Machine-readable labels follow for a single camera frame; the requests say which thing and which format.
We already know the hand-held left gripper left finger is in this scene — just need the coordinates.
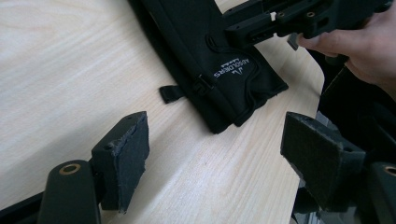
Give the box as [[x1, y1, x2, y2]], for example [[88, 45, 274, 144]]
[[90, 110, 150, 215]]

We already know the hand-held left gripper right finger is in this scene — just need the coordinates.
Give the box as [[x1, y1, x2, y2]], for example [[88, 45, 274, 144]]
[[279, 111, 367, 213]]

